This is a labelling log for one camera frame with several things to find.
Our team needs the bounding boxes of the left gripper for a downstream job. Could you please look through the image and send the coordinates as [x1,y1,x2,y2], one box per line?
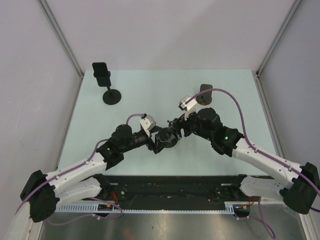
[120,125,171,154]

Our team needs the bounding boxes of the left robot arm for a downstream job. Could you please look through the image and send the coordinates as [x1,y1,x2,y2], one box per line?
[20,124,177,223]

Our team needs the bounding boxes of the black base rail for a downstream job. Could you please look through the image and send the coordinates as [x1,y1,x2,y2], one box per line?
[97,174,259,210]

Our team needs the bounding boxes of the aluminium frame post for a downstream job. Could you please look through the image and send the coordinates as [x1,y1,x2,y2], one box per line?
[37,0,85,80]
[255,0,305,77]

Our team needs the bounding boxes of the black phone stand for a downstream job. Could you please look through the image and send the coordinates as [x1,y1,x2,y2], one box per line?
[159,127,178,148]
[93,71,122,105]

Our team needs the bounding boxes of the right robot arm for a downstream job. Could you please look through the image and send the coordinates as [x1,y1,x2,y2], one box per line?
[168,107,320,215]

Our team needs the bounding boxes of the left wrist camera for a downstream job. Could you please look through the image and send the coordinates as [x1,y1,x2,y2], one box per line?
[139,114,156,138]

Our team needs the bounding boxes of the right aluminium frame post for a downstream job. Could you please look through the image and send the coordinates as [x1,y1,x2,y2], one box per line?
[255,0,305,77]

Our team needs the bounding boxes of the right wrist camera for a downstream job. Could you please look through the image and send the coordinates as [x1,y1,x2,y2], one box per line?
[178,95,198,120]

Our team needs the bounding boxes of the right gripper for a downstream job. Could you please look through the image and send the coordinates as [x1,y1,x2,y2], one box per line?
[168,107,213,141]

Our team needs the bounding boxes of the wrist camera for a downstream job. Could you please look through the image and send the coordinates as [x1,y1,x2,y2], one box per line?
[139,114,156,138]
[178,95,198,120]

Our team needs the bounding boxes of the brown-based phone stand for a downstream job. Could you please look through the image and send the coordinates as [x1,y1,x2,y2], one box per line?
[196,83,213,106]

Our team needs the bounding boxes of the left aluminium frame post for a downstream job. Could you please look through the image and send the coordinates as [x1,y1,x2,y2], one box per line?
[37,0,85,80]

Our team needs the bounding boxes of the white cable duct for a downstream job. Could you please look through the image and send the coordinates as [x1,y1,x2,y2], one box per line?
[55,201,250,214]

